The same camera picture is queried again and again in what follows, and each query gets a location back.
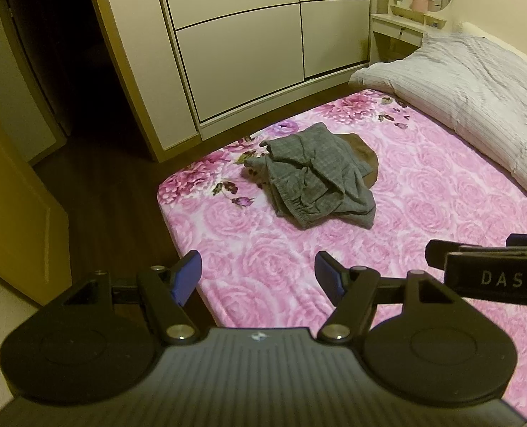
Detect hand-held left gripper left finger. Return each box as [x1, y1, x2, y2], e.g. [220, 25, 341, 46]
[63, 250, 202, 346]

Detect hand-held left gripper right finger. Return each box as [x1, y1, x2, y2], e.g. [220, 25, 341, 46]
[314, 251, 457, 346]

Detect grey plaid shorts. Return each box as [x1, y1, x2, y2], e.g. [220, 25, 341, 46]
[260, 122, 378, 216]

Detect pink floral blanket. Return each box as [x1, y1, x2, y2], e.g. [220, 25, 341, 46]
[157, 88, 527, 412]

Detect brown garment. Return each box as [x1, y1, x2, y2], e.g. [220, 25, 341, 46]
[334, 132, 380, 188]

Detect grey striped duvet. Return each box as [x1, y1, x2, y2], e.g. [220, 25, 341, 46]
[348, 33, 527, 213]

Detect yellow wooden door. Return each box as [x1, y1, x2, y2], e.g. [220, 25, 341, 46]
[0, 84, 74, 309]

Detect cream dressing table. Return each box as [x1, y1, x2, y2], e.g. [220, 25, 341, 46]
[369, 11, 449, 64]

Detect cream sliding wardrobe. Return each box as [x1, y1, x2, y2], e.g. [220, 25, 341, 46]
[82, 0, 376, 164]

